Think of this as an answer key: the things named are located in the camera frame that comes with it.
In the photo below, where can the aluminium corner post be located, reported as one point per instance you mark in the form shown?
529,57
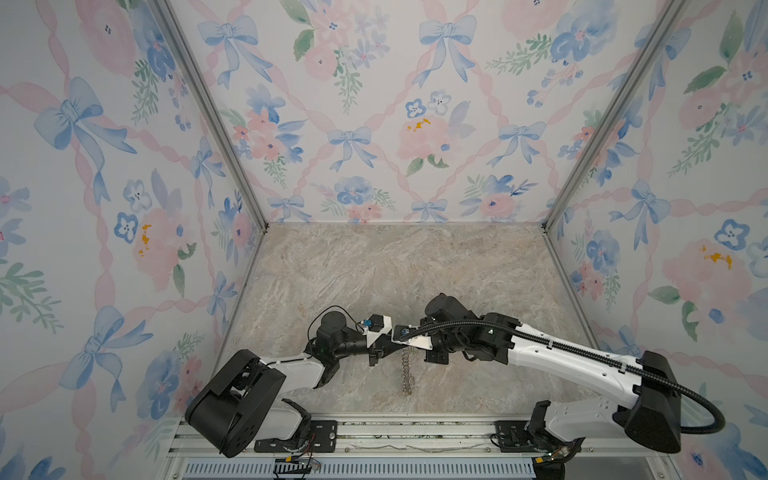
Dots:
659,34
179,46

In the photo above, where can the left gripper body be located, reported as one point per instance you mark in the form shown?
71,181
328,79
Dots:
372,353

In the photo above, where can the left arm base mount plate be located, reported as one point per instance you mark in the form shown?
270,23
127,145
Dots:
290,429

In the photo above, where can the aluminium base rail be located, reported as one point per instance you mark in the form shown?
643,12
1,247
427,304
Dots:
411,446

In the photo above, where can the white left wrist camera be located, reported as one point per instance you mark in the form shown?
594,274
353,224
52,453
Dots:
375,327

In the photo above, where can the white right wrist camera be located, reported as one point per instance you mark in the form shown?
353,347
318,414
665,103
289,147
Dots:
406,330

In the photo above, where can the aluminium corner post right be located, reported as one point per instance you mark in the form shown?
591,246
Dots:
659,34

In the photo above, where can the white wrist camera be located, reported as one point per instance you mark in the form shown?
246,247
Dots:
375,327
406,330

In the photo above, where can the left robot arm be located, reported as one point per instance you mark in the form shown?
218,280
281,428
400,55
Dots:
246,401

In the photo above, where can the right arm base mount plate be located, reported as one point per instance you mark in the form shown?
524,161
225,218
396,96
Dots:
528,435

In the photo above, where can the aluminium corner post left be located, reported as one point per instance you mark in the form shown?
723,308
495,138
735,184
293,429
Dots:
179,46

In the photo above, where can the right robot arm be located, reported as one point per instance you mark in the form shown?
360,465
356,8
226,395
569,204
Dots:
635,396

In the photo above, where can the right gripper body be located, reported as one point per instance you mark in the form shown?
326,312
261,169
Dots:
439,351

